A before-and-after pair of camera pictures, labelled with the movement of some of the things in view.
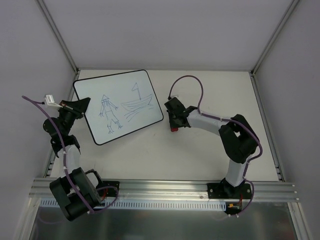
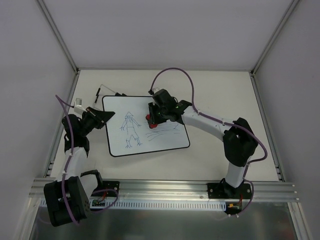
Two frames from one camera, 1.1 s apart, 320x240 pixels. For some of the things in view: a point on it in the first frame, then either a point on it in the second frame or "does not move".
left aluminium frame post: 41,4 does not move
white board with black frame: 120,103 to 128,133
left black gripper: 72,109 to 94,116
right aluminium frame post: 293,6 does not move
